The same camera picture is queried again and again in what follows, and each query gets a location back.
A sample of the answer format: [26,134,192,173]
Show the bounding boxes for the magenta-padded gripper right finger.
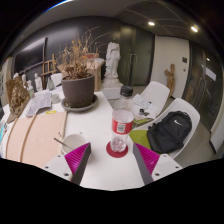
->
[132,142,184,185]

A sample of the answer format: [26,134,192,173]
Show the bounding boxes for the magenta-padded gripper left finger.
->
[43,142,93,186]

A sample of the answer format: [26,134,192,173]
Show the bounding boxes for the clear plastic bottle red label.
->
[109,85,135,154]

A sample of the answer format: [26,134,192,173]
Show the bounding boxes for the brush in mug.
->
[53,137,76,151]

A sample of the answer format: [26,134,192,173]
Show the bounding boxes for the white mug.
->
[60,133,88,156]

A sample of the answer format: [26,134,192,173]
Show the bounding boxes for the black backpack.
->
[147,110,193,154]

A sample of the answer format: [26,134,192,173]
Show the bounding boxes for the flat round red coaster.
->
[105,140,129,159]

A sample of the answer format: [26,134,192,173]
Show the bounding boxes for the white chair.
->
[133,80,171,128]
[128,98,201,159]

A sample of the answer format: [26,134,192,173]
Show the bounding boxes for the grey plant saucer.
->
[60,94,99,113]

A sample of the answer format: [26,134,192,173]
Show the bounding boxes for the papers on chair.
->
[128,94,158,119]

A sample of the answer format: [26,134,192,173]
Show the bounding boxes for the small white cup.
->
[50,93,62,104]

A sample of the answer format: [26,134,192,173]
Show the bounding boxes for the dark pot with dried plant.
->
[56,26,111,109]

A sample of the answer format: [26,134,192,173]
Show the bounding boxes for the golden carved sculpture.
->
[6,78,32,124]

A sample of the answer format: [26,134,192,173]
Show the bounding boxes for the small white figurine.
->
[25,79,34,93]

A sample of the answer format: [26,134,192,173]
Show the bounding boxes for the wooden human figure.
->
[164,63,177,98]

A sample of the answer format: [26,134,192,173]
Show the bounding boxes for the wooden easel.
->
[41,53,58,89]

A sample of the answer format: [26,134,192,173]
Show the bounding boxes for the cardboard box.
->
[84,57,106,93]

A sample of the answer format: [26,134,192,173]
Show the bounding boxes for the white headless statue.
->
[100,41,124,90]

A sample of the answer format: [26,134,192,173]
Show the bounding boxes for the long ceiling strip light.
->
[46,0,73,8]

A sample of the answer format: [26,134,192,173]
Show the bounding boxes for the black wall screen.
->
[13,37,48,75]

